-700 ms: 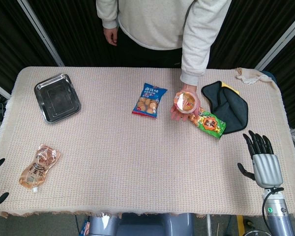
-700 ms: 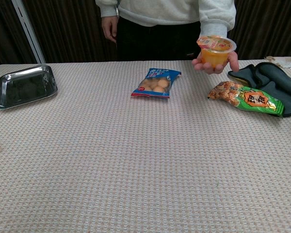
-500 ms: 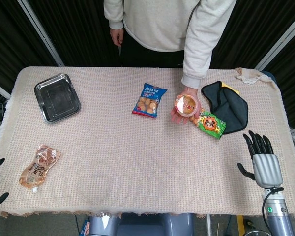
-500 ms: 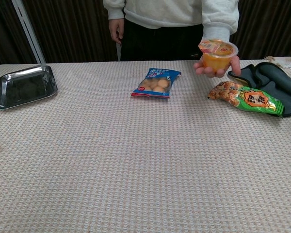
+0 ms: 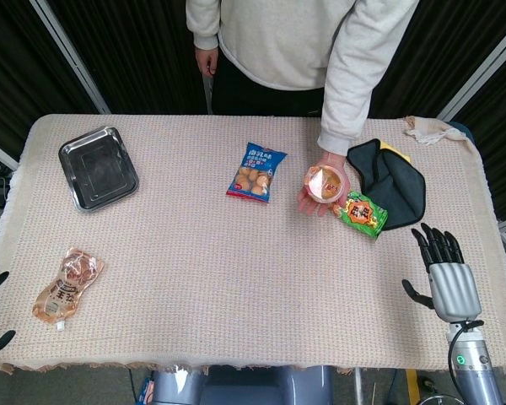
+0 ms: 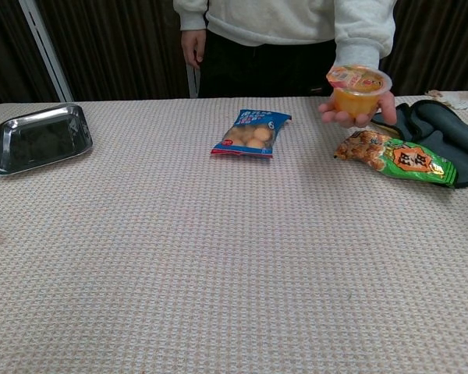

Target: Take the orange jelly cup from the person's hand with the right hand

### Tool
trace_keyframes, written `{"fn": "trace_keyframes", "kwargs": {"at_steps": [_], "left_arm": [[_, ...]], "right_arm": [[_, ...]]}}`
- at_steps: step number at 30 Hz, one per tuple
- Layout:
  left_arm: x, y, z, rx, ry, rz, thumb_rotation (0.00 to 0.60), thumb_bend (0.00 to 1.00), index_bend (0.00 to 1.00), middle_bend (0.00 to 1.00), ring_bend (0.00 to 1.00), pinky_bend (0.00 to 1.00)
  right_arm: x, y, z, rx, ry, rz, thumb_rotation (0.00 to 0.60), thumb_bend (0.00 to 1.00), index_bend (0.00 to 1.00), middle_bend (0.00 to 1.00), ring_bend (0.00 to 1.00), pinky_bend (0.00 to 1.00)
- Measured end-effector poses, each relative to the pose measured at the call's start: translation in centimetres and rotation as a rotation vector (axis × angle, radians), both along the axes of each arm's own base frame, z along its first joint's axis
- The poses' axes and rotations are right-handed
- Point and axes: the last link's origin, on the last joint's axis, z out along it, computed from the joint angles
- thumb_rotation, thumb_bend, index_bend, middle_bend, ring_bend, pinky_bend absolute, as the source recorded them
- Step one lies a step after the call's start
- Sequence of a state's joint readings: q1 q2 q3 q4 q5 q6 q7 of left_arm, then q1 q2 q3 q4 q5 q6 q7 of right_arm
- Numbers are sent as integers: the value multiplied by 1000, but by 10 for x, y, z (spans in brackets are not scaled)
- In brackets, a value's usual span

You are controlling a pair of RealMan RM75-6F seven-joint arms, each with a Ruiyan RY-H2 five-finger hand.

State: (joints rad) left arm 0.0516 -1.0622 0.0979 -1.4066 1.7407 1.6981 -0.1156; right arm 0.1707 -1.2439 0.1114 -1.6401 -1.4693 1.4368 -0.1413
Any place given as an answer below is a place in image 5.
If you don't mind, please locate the blue snack bag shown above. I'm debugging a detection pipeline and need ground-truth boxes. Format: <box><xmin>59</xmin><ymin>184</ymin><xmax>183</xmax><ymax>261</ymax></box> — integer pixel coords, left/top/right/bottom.
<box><xmin>225</xmin><ymin>142</ymin><xmax>288</xmax><ymax>204</ymax></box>

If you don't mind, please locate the person's torso grey sweatshirt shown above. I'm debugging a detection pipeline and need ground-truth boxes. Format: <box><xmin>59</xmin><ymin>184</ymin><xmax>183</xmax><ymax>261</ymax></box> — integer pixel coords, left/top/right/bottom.
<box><xmin>186</xmin><ymin>0</ymin><xmax>363</xmax><ymax>91</ymax></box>

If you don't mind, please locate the steel rectangular tray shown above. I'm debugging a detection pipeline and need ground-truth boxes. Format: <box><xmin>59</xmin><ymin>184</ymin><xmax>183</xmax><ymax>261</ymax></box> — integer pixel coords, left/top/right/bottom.
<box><xmin>57</xmin><ymin>126</ymin><xmax>140</xmax><ymax>213</ymax></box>

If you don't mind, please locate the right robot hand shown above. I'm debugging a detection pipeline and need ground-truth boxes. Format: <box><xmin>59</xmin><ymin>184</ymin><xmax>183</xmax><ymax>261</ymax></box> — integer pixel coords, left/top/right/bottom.
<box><xmin>401</xmin><ymin>223</ymin><xmax>482</xmax><ymax>324</ymax></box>

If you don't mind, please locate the dark grey folded cloth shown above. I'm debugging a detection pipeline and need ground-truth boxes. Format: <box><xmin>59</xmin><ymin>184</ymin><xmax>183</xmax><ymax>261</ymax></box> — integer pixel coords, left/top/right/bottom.
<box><xmin>347</xmin><ymin>138</ymin><xmax>427</xmax><ymax>231</ymax></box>

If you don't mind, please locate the orange round snack cup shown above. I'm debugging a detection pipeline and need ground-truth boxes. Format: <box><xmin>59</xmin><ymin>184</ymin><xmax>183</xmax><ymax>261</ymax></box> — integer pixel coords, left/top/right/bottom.
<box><xmin>305</xmin><ymin>165</ymin><xmax>350</xmax><ymax>203</ymax></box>

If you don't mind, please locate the person's grey sweatshirt sleeve arm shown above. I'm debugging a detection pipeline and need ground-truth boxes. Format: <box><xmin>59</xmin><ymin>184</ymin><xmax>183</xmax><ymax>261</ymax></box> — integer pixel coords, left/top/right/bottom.
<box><xmin>317</xmin><ymin>0</ymin><xmax>419</xmax><ymax>158</ymax></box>

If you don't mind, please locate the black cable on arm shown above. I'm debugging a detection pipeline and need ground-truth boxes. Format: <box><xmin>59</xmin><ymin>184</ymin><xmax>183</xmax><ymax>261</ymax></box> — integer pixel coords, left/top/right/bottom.
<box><xmin>446</xmin><ymin>319</ymin><xmax>486</xmax><ymax>405</ymax></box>

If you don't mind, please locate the orange spouted drink pouch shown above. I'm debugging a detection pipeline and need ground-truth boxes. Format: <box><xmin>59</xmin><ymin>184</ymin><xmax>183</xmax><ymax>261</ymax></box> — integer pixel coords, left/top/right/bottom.
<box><xmin>31</xmin><ymin>246</ymin><xmax>105</xmax><ymax>332</ymax></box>

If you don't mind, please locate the green snack packet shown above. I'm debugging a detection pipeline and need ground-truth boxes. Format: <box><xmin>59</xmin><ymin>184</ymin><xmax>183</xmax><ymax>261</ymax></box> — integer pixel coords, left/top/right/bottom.
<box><xmin>331</xmin><ymin>190</ymin><xmax>389</xmax><ymax>241</ymax></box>

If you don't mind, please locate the person's hanging hand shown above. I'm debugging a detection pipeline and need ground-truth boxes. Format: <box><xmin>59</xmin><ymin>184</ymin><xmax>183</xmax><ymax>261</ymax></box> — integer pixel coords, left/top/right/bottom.
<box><xmin>195</xmin><ymin>46</ymin><xmax>220</xmax><ymax>78</ymax></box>

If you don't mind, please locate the person's open hand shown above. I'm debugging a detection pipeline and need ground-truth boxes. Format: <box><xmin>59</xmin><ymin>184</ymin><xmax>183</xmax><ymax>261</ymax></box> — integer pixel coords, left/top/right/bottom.
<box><xmin>296</xmin><ymin>150</ymin><xmax>349</xmax><ymax>219</ymax></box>

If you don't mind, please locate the yellow cloth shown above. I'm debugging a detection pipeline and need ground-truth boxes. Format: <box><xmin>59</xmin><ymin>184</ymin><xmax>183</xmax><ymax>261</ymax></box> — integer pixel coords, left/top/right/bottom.
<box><xmin>379</xmin><ymin>141</ymin><xmax>412</xmax><ymax>164</ymax></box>

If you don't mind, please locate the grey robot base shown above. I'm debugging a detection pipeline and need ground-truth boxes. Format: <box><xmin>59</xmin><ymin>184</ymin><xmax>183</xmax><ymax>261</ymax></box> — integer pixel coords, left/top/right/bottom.
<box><xmin>149</xmin><ymin>365</ymin><xmax>334</xmax><ymax>405</ymax></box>

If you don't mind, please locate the beige woven tablecloth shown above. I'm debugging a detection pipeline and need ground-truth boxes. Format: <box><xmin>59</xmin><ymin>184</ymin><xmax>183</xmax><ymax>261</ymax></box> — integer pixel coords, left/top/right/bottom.
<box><xmin>0</xmin><ymin>113</ymin><xmax>506</xmax><ymax>376</ymax></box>

